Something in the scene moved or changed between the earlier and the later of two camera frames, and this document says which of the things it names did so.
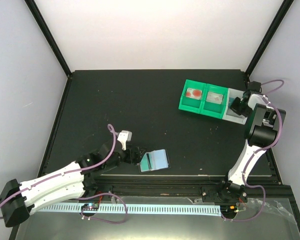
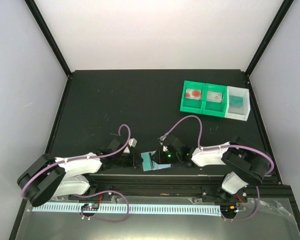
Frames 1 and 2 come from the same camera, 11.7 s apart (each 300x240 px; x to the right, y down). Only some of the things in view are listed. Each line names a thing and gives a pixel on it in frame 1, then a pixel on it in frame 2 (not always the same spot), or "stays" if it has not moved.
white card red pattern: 214,97 stays
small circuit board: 90,207 stays
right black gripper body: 240,108 -> 171,159
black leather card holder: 154,160 stays
